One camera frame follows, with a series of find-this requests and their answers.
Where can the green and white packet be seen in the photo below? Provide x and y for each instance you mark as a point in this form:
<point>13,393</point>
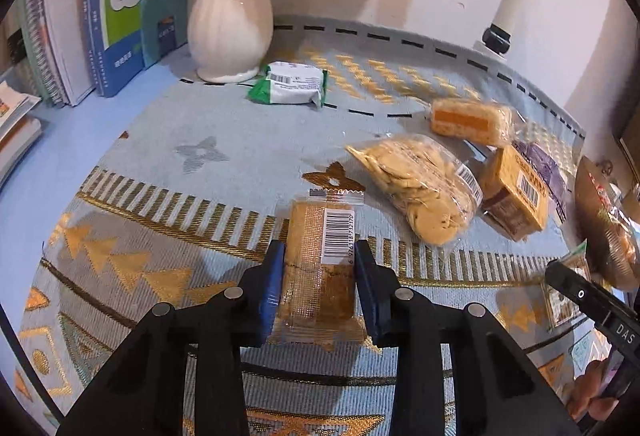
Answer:
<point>290,86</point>

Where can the yellow cracker pack with barcode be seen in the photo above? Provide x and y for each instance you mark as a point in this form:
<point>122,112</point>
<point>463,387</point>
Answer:
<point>515,186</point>

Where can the orange wafer packet with barcode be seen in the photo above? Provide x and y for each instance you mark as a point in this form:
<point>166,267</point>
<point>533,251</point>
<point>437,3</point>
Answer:
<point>317,276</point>

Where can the blue patterned woven tablecloth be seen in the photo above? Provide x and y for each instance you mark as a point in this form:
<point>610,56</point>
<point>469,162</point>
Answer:
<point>200,196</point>

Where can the clear round biscuits bag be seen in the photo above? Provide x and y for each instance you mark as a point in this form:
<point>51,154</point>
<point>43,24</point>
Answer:
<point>420,186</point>

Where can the green book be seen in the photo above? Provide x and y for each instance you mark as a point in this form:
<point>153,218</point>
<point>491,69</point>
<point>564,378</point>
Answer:
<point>130,16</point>

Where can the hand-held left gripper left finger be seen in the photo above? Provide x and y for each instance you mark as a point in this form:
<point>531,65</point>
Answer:
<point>270,286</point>

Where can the small brown green-edged packet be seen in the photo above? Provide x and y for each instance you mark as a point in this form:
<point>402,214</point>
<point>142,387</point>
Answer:
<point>562,311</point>

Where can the amber ribbed glass bowl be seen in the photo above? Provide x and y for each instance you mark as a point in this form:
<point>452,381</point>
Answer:
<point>590,206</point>

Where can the clear rice crisp packet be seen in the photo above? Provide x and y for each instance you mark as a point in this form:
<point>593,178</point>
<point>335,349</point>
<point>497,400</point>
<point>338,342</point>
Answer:
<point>465,118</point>

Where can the person's right hand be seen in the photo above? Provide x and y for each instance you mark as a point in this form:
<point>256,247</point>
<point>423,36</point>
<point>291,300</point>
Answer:
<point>592,391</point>

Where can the grey spiral notebooks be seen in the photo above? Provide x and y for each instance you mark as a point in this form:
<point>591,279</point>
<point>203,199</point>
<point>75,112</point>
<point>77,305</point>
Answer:
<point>60,41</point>

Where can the small brown ornament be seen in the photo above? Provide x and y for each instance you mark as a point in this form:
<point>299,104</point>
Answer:
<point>605,166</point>

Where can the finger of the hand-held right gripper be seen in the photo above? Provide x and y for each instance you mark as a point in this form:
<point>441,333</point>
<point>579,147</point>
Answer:
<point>575,288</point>

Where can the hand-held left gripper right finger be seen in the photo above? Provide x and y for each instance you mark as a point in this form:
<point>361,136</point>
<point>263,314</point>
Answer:
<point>367,286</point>

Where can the stack of flat books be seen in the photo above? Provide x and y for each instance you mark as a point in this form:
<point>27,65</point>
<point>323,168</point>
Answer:
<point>15,126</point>

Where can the red round bun package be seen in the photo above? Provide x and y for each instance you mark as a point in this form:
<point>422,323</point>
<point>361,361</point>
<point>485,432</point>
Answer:
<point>620,236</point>

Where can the purple snack bag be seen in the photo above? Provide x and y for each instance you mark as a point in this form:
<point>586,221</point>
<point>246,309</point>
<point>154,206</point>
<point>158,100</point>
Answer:
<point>547,166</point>

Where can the blue thin booklet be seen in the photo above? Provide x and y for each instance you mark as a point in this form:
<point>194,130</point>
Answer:
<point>165,31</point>

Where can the white ceramic vase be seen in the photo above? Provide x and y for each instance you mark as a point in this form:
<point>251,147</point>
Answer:
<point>230,16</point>

